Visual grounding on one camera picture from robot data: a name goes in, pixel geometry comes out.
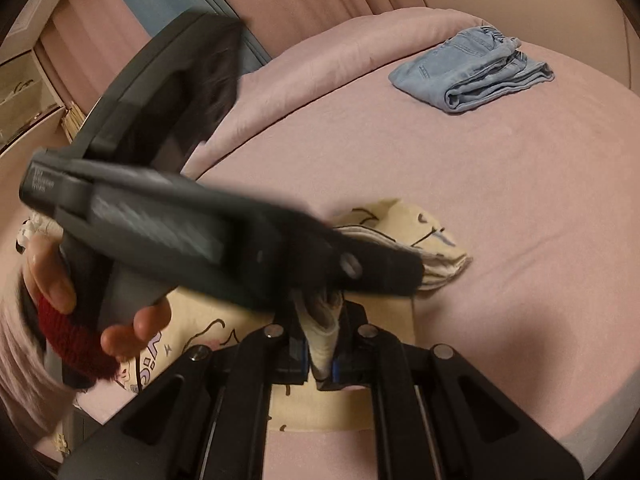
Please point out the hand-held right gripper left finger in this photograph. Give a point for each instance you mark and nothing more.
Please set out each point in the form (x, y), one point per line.
(235, 400)

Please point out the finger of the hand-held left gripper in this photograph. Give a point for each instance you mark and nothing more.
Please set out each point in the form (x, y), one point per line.
(365, 265)

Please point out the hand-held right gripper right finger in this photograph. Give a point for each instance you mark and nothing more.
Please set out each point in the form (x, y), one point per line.
(450, 410)

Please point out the cream wall shelf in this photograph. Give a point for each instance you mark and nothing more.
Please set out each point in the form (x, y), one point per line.
(25, 100)

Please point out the folded light blue jeans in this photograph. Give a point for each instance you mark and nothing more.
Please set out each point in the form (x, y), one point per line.
(475, 70)

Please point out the person's left hand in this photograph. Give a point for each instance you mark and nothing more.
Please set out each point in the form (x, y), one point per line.
(135, 332)

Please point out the white and black plush toy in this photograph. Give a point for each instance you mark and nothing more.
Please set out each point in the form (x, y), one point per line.
(30, 232)

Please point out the pink duvet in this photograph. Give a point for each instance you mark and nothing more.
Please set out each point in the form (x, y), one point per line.
(325, 70)

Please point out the yellow cartoon print pants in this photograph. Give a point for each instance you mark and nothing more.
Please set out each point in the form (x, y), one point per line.
(200, 317)

